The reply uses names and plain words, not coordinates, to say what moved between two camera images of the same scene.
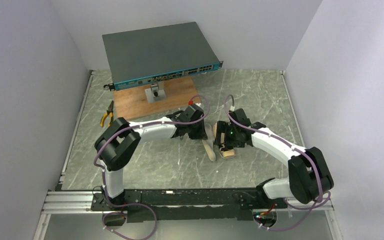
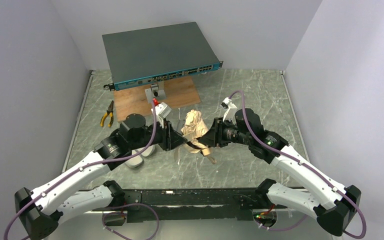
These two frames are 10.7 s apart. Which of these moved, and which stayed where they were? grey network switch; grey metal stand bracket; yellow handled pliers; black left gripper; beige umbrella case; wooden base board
Moved: beige umbrella case; black left gripper
Stayed: grey network switch; yellow handled pliers; wooden base board; grey metal stand bracket
